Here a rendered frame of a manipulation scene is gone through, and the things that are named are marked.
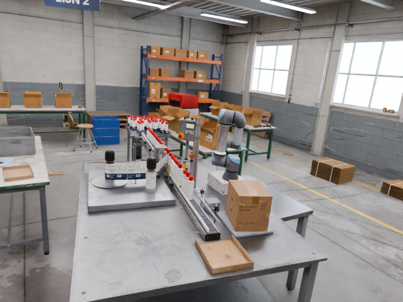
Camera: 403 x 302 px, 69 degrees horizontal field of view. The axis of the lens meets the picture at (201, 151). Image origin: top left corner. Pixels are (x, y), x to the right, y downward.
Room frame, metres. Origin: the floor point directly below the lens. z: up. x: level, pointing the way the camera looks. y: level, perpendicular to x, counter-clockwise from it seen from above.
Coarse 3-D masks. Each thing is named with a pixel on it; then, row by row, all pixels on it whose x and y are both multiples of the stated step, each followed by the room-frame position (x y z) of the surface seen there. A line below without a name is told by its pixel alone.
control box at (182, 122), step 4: (180, 120) 2.60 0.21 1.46; (184, 120) 2.59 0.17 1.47; (188, 120) 2.59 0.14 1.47; (192, 120) 2.58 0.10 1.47; (180, 124) 2.60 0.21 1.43; (184, 124) 2.59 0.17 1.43; (180, 128) 2.60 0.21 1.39; (184, 128) 2.59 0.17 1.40; (188, 128) 2.58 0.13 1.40; (180, 132) 2.60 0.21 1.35; (184, 132) 2.59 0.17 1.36; (184, 136) 2.59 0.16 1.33; (188, 136) 2.58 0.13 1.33; (192, 136) 2.57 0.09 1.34; (188, 140) 2.58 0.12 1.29; (192, 140) 2.57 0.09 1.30
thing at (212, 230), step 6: (168, 174) 2.76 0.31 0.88; (180, 186) 2.48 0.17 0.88; (180, 192) 2.35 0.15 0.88; (192, 204) 2.13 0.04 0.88; (192, 210) 2.03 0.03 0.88; (198, 210) 2.04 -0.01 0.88; (204, 216) 1.95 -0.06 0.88; (204, 222) 1.86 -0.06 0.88; (210, 222) 1.87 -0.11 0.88; (204, 228) 1.78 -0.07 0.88; (210, 228) 1.79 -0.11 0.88
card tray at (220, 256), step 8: (224, 240) 1.73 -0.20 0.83; (232, 240) 1.74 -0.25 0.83; (200, 248) 1.57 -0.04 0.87; (208, 248) 1.62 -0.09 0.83; (216, 248) 1.63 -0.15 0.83; (224, 248) 1.64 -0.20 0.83; (232, 248) 1.65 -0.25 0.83; (240, 248) 1.63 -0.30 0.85; (208, 256) 1.54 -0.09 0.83; (216, 256) 1.54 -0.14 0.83; (224, 256) 1.55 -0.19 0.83; (232, 256) 1.56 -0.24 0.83; (240, 256) 1.56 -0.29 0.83; (248, 256) 1.53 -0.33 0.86; (208, 264) 1.44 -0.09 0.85; (216, 264) 1.47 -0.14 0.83; (224, 264) 1.48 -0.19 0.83; (232, 264) 1.48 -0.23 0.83; (240, 264) 1.44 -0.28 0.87; (248, 264) 1.46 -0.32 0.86; (216, 272) 1.39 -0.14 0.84; (224, 272) 1.41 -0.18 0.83
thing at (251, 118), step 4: (244, 108) 6.96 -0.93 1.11; (248, 108) 7.01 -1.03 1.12; (252, 108) 7.06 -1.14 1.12; (256, 108) 7.02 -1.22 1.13; (244, 112) 6.94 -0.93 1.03; (248, 112) 6.99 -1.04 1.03; (252, 112) 7.05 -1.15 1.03; (256, 112) 6.64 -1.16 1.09; (260, 112) 6.70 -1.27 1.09; (244, 116) 6.90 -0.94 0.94; (248, 116) 6.75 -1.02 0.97; (252, 116) 6.64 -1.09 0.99; (256, 116) 6.68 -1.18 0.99; (260, 116) 6.74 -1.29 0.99; (248, 120) 6.74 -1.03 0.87; (252, 120) 6.64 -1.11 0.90; (256, 120) 6.68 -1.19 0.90; (260, 120) 6.74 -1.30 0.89; (248, 124) 6.73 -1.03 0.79; (252, 124) 6.65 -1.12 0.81; (256, 124) 6.69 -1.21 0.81; (260, 124) 6.75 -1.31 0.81
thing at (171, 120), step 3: (183, 111) 5.69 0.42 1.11; (186, 111) 5.61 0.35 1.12; (189, 111) 5.54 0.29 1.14; (189, 114) 5.50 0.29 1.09; (165, 117) 5.44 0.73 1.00; (168, 117) 5.42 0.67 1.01; (171, 117) 5.40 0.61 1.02; (174, 117) 5.68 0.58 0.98; (168, 120) 5.56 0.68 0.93; (171, 120) 5.47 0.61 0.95; (174, 120) 5.38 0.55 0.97; (168, 123) 5.55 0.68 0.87; (171, 123) 5.46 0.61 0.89; (174, 123) 5.38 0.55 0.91; (168, 126) 5.55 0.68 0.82; (171, 126) 5.46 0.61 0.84; (174, 126) 5.37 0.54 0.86; (171, 129) 5.46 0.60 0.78; (174, 129) 5.36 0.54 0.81
